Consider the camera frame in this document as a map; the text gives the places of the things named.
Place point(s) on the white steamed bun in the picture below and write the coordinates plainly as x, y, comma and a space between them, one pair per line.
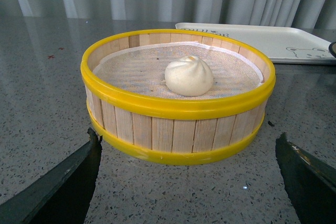
189, 76

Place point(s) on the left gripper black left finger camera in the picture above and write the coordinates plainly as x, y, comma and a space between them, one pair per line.
63, 194

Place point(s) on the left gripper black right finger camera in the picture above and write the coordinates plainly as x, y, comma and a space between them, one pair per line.
309, 182

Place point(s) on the cream bear-print tray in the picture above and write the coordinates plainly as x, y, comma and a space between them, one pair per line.
280, 44

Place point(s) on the white steamer liner cloth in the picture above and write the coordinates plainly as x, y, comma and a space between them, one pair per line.
141, 70

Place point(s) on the yellow-rimmed wooden steamer basket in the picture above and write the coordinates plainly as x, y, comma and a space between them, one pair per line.
175, 132

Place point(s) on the beige plate with black rim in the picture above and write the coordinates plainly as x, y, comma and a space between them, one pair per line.
332, 49

